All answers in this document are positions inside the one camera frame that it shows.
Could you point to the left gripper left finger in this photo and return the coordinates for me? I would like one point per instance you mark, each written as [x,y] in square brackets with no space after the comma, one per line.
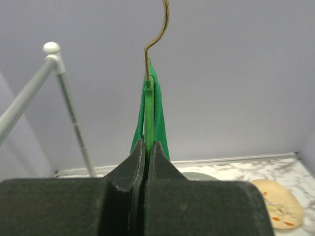
[92,206]

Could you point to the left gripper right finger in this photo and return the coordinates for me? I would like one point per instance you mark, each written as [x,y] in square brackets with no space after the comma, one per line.
[177,206]

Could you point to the green tank top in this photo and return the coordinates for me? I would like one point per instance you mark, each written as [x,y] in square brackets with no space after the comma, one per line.
[159,122]

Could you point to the green hanger front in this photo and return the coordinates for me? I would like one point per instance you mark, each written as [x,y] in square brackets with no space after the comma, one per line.
[149,83]

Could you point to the beige bird plate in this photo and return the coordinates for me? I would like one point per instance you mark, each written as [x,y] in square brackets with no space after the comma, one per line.
[285,211]

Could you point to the white clothes rack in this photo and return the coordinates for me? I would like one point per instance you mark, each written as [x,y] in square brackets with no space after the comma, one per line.
[56,143]

